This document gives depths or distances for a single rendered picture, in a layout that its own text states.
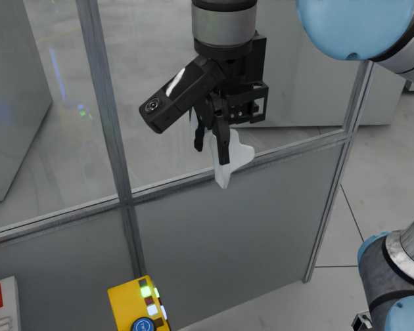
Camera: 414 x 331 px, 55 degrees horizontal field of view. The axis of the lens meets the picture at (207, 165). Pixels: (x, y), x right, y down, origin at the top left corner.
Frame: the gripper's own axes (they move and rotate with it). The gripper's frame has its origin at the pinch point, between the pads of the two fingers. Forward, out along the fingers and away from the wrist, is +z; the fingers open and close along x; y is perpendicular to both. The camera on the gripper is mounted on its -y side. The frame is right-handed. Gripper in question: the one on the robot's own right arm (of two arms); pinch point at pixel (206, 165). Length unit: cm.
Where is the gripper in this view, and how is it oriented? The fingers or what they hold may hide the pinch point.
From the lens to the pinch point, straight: 60.3
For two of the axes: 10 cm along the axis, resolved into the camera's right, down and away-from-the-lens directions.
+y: 9.2, -2.6, 3.0
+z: 0.0, 7.5, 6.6
